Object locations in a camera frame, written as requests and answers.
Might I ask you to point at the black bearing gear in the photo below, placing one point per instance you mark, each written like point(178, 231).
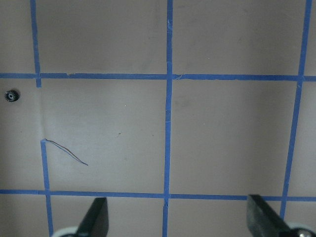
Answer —
point(12, 95)

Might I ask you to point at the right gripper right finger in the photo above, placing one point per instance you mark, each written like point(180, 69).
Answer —
point(263, 221)

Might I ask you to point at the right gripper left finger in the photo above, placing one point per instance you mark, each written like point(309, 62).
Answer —
point(96, 221)

